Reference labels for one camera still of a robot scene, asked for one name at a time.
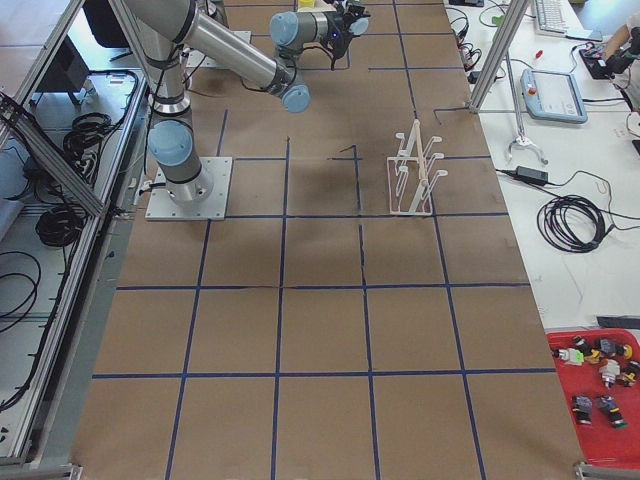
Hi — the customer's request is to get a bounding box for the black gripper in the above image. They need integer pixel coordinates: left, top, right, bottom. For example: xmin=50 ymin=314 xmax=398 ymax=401
xmin=324 ymin=0 xmax=371 ymax=55

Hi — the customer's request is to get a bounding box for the teach pendant tablet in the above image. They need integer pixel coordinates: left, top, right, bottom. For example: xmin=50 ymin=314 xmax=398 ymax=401
xmin=520 ymin=68 xmax=588 ymax=124

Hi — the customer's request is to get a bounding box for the aluminium frame post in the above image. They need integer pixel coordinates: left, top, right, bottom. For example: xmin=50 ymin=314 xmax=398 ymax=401
xmin=468 ymin=0 xmax=530 ymax=113

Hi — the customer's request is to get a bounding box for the red parts tray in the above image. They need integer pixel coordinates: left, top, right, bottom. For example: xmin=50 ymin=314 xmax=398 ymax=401
xmin=547 ymin=329 xmax=639 ymax=470

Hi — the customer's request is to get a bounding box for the grey claw tool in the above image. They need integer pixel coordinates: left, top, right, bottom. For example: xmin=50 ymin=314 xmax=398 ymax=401
xmin=505 ymin=52 xmax=548 ymax=165

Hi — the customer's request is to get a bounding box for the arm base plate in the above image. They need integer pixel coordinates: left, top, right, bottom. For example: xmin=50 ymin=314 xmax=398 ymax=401
xmin=145 ymin=157 xmax=233 ymax=221

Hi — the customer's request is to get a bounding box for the coiled black cable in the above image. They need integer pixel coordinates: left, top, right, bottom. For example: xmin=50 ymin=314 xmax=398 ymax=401
xmin=537 ymin=169 xmax=640 ymax=255

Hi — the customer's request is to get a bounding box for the white wire cup rack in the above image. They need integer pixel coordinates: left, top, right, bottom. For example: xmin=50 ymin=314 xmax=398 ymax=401
xmin=386 ymin=119 xmax=448 ymax=217

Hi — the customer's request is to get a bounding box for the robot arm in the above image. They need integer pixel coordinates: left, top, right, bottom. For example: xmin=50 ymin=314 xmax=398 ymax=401
xmin=113 ymin=1 xmax=369 ymax=215

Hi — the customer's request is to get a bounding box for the black power adapter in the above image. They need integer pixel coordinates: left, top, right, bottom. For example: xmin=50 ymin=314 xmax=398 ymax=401
xmin=514 ymin=166 xmax=549 ymax=186

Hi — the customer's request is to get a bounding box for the white keyboard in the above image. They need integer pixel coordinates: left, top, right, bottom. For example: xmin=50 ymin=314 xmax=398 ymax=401
xmin=531 ymin=0 xmax=567 ymax=36

